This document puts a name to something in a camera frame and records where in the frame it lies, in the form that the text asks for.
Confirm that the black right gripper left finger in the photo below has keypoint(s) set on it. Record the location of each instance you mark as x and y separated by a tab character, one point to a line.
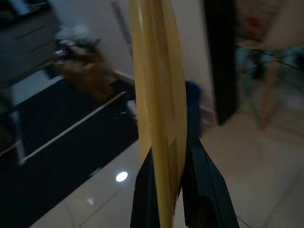
146	197

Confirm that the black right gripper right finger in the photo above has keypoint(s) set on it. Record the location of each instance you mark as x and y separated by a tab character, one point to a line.
204	194

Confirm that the yellow plate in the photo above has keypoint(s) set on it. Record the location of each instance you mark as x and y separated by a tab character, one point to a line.
156	71

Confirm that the blue bin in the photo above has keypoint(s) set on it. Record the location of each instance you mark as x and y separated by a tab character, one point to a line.
193	107

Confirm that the black floor mat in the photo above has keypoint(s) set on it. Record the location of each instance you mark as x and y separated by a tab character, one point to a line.
59	152

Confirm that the white metal rod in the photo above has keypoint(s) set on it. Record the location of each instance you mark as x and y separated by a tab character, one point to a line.
71	127

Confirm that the brown cardboard clutter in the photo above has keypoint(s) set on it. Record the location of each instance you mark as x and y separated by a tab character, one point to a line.
88	69

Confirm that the white chair with wooden legs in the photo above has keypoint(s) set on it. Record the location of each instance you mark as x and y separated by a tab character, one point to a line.
268	26

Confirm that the grey drawer cabinet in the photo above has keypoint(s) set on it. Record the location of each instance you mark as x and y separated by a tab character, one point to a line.
26	35

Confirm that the black door frame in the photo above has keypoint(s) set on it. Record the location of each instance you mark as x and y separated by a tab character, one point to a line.
221	59

